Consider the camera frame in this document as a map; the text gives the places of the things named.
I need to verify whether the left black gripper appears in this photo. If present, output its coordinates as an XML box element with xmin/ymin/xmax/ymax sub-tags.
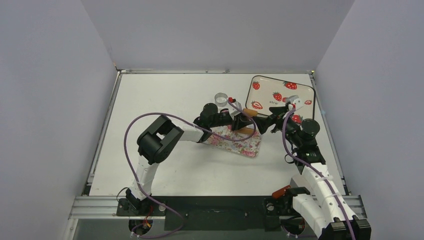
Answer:
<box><xmin>209</xmin><ymin>112</ymin><xmax>253</xmax><ymax>133</ymax></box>

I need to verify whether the round metal cutter ring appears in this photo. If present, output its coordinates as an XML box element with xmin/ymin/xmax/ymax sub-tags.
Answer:
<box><xmin>214</xmin><ymin>93</ymin><xmax>229</xmax><ymax>108</ymax></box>

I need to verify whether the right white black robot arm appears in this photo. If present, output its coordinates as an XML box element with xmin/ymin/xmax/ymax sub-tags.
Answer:
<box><xmin>252</xmin><ymin>104</ymin><xmax>372</xmax><ymax>240</ymax></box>

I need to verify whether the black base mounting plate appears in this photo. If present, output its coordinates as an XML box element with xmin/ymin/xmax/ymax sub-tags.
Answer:
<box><xmin>116</xmin><ymin>196</ymin><xmax>306</xmax><ymax>234</ymax></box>

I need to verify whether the strawberry pattern tray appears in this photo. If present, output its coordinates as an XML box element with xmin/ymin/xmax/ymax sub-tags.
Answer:
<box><xmin>245</xmin><ymin>75</ymin><xmax>316</xmax><ymax>124</ymax></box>

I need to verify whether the floral pattern tray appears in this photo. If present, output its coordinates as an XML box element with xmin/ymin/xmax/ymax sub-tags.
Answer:
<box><xmin>204</xmin><ymin>125</ymin><xmax>263</xmax><ymax>158</ymax></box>

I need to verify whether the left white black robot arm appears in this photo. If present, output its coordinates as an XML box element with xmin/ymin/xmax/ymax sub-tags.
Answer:
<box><xmin>123</xmin><ymin>102</ymin><xmax>258</xmax><ymax>215</ymax></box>

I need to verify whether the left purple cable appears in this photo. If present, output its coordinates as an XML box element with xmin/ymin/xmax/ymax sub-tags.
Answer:
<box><xmin>123</xmin><ymin>99</ymin><xmax>258</xmax><ymax>240</ymax></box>

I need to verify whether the purple cable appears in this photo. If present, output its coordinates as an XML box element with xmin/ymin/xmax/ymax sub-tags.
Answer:
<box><xmin>281</xmin><ymin>109</ymin><xmax>357</xmax><ymax>240</ymax></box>
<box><xmin>123</xmin><ymin>99</ymin><xmax>258</xmax><ymax>240</ymax></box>

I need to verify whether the aluminium front rail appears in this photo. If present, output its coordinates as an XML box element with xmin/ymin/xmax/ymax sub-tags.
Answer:
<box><xmin>68</xmin><ymin>195</ymin><xmax>367</xmax><ymax>220</ymax></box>

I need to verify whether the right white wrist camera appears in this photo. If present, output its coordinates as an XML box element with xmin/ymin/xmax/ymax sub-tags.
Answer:
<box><xmin>284</xmin><ymin>95</ymin><xmax>304</xmax><ymax>111</ymax></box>

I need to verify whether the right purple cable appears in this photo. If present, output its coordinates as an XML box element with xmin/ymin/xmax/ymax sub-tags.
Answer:
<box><xmin>281</xmin><ymin>109</ymin><xmax>357</xmax><ymax>240</ymax></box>

